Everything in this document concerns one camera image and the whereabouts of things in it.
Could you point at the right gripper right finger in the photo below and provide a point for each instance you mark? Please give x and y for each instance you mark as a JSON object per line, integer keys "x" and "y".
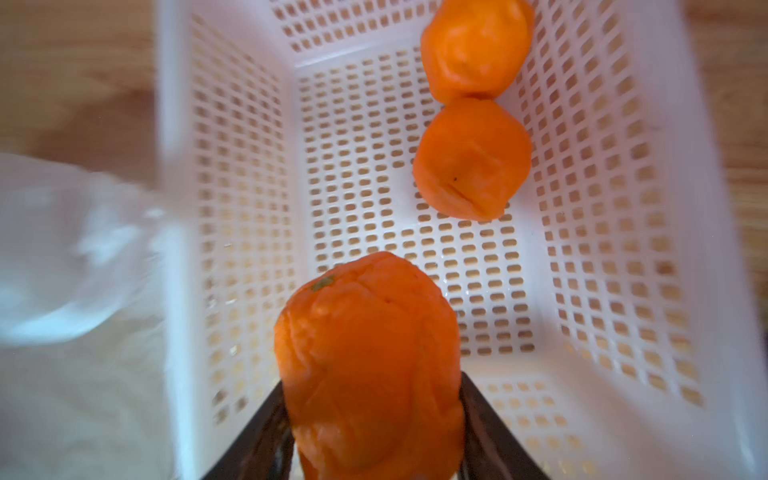
{"x": 491, "y": 451}

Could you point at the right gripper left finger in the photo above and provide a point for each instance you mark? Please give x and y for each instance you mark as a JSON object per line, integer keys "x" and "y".
{"x": 264, "y": 450}

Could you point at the orange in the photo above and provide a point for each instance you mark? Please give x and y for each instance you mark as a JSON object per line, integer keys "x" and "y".
{"x": 369, "y": 359}
{"x": 476, "y": 48}
{"x": 472, "y": 159}

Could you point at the white printed plastic bag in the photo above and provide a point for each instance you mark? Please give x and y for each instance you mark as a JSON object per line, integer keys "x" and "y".
{"x": 83, "y": 348}

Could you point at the white perforated plastic basket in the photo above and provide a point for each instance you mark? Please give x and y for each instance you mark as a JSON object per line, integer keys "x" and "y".
{"x": 606, "y": 315}

